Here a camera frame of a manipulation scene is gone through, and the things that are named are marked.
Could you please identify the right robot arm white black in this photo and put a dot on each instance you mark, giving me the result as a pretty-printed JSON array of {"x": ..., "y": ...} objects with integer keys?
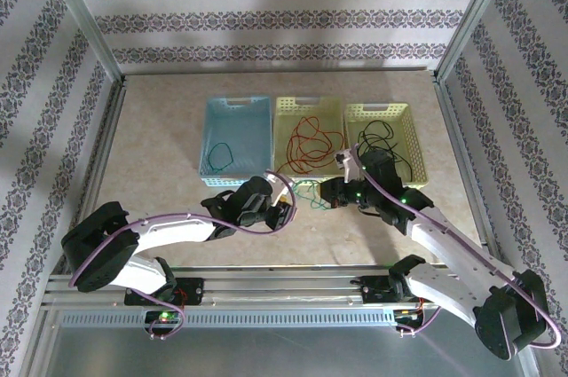
[{"x": 448, "y": 257}]

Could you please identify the aluminium rail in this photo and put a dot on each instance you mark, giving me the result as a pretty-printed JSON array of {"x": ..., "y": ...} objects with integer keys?
[
  {"x": 275, "y": 70},
  {"x": 284, "y": 292},
  {"x": 95, "y": 164},
  {"x": 466, "y": 173}
]

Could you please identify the pale green perforated plastic basket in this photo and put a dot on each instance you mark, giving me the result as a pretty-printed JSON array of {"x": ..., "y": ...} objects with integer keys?
[{"x": 410, "y": 137}]

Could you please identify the aluminium left side rail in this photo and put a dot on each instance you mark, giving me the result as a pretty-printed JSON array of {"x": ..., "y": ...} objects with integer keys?
[{"x": 95, "y": 164}]

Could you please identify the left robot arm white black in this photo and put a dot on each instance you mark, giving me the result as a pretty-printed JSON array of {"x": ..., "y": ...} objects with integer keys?
[{"x": 177, "y": 230}]

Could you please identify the aluminium frame post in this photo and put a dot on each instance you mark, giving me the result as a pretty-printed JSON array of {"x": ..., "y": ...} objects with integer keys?
[
  {"x": 84, "y": 18},
  {"x": 475, "y": 13}
]

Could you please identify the aluminium right frame post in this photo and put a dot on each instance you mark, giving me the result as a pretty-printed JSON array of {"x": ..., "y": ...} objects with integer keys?
[{"x": 475, "y": 13}]

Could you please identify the aluminium left frame post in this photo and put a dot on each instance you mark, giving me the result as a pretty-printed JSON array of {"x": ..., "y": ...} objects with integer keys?
[{"x": 84, "y": 18}]

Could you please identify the light blue perforated plastic basket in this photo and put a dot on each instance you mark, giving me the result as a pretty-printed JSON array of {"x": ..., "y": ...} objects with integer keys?
[{"x": 239, "y": 124}]

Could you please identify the aluminium front rail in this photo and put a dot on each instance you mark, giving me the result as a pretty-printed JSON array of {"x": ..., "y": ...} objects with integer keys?
[{"x": 284, "y": 292}]

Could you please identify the aluminium rear rail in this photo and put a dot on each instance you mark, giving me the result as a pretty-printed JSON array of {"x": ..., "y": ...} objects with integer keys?
[{"x": 275, "y": 70}]

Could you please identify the grey metal base panel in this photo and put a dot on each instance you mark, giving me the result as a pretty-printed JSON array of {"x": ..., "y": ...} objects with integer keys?
[{"x": 266, "y": 355}]

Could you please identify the pale yellow perforated plastic basket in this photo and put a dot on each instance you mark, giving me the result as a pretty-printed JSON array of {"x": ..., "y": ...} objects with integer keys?
[{"x": 328, "y": 104}]

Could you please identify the aluminium right side rail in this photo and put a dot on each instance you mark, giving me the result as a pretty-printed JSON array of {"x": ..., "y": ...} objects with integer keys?
[{"x": 466, "y": 173}]

